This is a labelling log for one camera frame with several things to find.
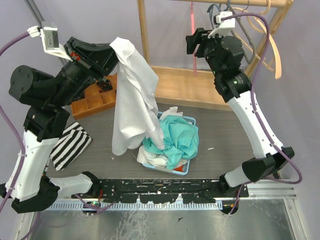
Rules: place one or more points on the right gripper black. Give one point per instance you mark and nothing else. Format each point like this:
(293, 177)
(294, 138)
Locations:
(201, 37)

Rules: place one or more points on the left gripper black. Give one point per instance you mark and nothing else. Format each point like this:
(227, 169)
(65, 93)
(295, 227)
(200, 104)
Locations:
(97, 59)

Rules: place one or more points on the pink hanger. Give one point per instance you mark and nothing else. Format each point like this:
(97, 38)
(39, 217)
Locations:
(192, 21)

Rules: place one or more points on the grey blue hanger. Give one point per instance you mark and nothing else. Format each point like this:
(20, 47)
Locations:
(210, 12)

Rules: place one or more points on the beige wooden hanger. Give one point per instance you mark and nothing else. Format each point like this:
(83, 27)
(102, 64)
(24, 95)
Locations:
(275, 65)

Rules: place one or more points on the teal t shirt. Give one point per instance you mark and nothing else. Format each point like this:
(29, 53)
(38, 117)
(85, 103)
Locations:
(180, 142)

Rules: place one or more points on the white t shirt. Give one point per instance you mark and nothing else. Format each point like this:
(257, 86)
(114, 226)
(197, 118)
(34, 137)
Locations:
(157, 160)

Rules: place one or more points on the orange t shirt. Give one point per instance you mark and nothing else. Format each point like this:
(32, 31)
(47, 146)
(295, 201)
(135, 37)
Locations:
(180, 169)

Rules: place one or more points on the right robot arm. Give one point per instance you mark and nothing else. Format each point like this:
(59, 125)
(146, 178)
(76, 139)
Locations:
(235, 88)

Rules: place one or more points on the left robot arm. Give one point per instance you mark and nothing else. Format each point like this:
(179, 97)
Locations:
(47, 95)

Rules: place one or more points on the dark rolled sock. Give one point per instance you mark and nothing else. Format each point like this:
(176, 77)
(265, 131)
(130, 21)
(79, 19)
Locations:
(104, 84)

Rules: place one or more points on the wooden compartment tray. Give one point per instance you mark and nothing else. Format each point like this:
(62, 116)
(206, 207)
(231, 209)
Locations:
(95, 100)

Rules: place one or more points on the wooden clothes rack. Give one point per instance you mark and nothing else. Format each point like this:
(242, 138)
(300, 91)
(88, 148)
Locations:
(178, 86)

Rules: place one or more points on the black white striped cloth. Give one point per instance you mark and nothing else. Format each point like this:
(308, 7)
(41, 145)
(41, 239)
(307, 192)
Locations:
(73, 141)

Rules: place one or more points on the light blue plastic basket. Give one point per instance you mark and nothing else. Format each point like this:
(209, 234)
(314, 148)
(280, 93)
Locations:
(185, 170)

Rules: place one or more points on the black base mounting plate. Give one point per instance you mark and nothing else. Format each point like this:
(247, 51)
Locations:
(160, 191)

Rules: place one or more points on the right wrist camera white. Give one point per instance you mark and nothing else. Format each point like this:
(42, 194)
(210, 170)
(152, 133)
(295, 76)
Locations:
(223, 26)

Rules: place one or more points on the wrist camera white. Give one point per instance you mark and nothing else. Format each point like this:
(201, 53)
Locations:
(50, 40)
(223, 26)

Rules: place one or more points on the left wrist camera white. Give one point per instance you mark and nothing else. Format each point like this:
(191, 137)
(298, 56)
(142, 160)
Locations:
(50, 40)

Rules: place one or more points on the aluminium frame rail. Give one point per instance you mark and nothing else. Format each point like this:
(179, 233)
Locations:
(261, 190)

